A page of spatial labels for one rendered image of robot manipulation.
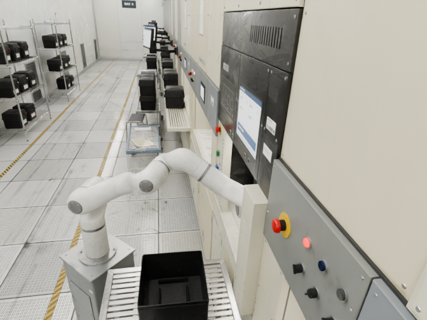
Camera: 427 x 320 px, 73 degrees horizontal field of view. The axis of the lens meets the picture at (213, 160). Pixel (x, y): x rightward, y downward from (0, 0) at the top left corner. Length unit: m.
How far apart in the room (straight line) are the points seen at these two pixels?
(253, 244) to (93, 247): 0.91
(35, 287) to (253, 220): 2.14
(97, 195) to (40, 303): 1.41
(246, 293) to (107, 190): 0.74
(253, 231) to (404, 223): 0.58
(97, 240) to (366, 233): 1.32
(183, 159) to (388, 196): 0.83
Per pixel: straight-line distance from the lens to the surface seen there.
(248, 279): 1.16
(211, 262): 1.63
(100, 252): 1.68
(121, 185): 1.35
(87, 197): 1.44
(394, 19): 0.54
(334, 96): 0.64
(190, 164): 1.18
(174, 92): 3.99
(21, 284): 2.87
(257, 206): 0.94
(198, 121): 3.12
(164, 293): 1.50
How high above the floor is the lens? 1.92
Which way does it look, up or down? 26 degrees down
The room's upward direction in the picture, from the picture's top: 3 degrees clockwise
